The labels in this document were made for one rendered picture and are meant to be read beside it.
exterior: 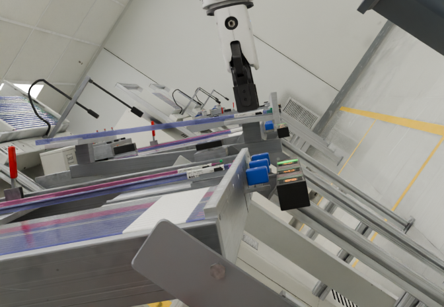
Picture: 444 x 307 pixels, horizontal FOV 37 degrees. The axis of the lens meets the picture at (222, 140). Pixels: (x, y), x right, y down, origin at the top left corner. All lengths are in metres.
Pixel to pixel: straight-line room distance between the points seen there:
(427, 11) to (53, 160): 1.50
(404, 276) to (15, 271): 0.87
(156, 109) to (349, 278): 4.23
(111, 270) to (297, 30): 8.16
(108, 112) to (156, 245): 8.40
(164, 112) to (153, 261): 5.22
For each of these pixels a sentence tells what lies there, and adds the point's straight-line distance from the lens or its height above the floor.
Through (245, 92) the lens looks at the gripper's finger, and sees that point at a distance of 1.01.
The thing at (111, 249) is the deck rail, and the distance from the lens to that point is 0.60.
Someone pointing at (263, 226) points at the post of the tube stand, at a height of 0.60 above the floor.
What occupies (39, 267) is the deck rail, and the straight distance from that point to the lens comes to 0.63.
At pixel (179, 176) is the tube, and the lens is 1.07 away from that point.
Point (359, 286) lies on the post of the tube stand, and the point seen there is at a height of 0.35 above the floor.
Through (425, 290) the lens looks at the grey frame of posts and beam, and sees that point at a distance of 1.36.
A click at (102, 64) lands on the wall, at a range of 8.96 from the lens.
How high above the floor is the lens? 0.74
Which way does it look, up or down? 2 degrees up
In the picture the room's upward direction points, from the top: 56 degrees counter-clockwise
